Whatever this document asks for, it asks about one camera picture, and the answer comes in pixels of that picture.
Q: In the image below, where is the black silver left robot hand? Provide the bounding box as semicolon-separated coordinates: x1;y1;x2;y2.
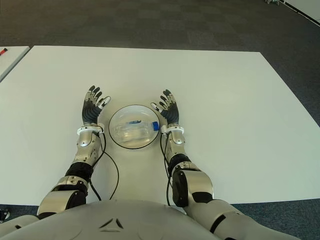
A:
81;85;112;125

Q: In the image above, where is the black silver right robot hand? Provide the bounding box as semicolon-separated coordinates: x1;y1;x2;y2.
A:
149;89;180;125

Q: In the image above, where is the clear bottle with blue cap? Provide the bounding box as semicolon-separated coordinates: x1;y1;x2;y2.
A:
111;119;161;143

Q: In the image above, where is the white plate with black rim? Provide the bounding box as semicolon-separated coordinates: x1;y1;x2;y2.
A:
108;104;161;150

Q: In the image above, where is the grey robot torso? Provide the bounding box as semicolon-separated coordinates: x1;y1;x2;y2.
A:
0;198;271;240

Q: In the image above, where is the black wheeled stand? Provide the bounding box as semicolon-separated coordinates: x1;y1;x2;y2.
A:
0;209;11;224

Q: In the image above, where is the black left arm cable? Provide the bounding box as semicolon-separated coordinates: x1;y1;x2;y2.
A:
89;129;120;201

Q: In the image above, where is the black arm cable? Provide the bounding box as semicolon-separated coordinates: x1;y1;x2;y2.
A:
89;129;120;201
160;132;176;207

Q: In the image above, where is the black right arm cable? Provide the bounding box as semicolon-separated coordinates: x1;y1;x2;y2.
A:
160;132;176;207

